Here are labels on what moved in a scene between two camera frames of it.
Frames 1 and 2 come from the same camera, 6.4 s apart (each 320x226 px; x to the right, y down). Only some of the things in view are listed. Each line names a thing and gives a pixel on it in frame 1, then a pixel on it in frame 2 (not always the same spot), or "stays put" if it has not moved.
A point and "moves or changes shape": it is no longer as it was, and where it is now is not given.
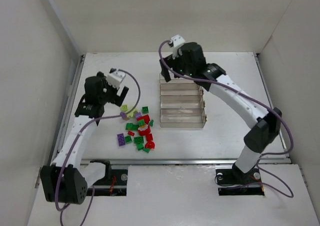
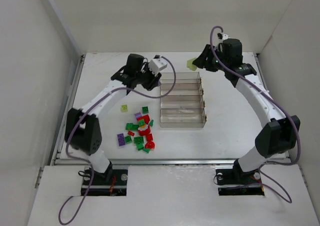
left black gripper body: x=116 y=95 → x=152 y=80
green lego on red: x=141 y=123 stays put
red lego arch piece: x=150 y=145 stays put
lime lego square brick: x=124 y=107 stays put
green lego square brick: x=145 y=109 stays put
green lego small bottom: x=146 y=150 stays put
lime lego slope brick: x=132 y=115 moves or changes shape
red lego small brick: x=149 y=137 stays put
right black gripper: x=169 y=63 → x=205 y=59
